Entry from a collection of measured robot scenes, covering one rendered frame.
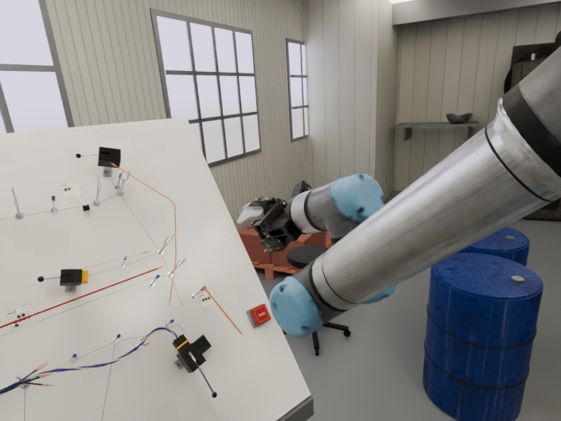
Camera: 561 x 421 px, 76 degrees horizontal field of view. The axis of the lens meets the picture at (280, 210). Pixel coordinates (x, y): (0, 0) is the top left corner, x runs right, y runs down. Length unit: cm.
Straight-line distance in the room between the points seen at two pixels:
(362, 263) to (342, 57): 506
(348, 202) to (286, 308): 17
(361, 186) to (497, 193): 26
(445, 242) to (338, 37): 515
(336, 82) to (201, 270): 452
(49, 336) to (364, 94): 477
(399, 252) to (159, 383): 82
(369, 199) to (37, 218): 87
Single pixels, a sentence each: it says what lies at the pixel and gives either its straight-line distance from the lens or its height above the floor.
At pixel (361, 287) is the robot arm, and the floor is 154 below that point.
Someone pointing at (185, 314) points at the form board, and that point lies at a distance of 109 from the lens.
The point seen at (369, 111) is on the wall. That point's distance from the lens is 526.
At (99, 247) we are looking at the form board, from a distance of 110.
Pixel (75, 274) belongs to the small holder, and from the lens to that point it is 100.
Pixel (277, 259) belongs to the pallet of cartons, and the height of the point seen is 21.
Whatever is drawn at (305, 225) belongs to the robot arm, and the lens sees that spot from 61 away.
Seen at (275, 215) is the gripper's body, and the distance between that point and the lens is 69.
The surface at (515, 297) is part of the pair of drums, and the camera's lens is 203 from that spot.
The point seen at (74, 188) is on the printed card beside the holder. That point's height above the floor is 152.
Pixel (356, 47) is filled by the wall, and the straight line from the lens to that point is 533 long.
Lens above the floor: 174
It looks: 18 degrees down
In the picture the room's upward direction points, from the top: 4 degrees counter-clockwise
